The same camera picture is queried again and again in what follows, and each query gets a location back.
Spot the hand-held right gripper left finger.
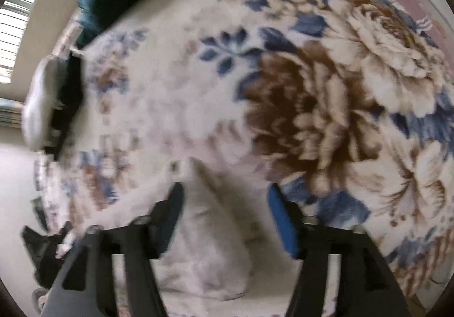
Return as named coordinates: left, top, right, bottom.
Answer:
left=41, top=182, right=185, bottom=317

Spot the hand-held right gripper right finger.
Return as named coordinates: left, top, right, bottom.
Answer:
left=268, top=183, right=414, bottom=317

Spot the white small garment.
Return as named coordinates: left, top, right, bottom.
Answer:
left=89, top=157, right=271, bottom=301

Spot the window with blinds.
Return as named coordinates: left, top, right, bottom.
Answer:
left=0, top=0, right=63, bottom=84

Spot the floral printed blanket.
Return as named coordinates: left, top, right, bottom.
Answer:
left=33, top=0, right=454, bottom=317

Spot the black cloth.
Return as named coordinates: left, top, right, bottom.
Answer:
left=21, top=221, right=76, bottom=290

